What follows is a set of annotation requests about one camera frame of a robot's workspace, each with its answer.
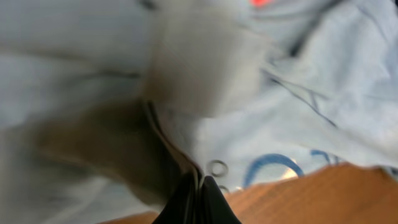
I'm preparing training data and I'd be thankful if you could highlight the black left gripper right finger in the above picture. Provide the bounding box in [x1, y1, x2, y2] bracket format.
[198, 176, 241, 224]

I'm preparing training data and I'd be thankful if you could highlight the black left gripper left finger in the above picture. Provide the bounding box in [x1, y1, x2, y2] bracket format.
[152, 173, 197, 224]

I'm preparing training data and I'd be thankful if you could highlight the light blue t-shirt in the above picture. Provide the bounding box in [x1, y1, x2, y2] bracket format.
[1, 0, 397, 223]

